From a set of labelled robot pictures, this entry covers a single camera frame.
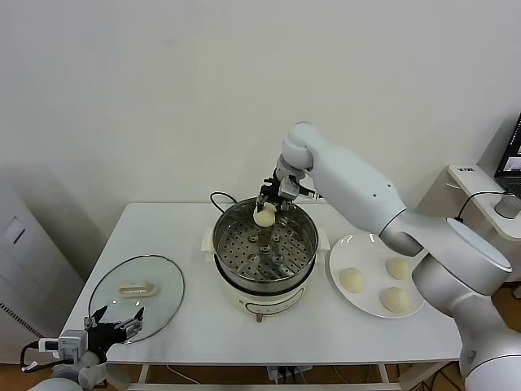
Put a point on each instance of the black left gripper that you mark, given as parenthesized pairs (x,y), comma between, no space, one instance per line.
(102,338)

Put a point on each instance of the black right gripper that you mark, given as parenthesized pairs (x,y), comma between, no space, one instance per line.
(273,188)

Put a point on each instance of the white steamed baozi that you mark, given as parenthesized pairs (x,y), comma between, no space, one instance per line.
(264,216)
(399,269)
(352,280)
(395,300)

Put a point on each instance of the round glass pot lid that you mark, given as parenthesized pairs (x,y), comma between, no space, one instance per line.
(163,285)

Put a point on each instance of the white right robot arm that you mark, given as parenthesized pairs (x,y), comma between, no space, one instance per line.
(358,179)

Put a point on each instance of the stainless steel steamer basket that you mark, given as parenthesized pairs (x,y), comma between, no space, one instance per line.
(236,228)

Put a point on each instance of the white electric cooker base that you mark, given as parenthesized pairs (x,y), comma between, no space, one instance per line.
(264,303)

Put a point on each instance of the white table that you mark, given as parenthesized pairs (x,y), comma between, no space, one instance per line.
(163,228)

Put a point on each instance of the white cabinet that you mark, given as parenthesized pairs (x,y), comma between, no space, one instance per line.
(32,252)

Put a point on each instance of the white round plate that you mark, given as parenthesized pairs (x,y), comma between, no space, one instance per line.
(358,305)

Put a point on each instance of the white power strip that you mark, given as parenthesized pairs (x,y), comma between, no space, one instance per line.
(285,372)

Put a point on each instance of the white side desk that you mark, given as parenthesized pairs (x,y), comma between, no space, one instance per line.
(476,179)

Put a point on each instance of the black laptop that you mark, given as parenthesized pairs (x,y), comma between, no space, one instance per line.
(510,163)

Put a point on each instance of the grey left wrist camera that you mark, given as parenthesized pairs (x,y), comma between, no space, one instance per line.
(73,345)

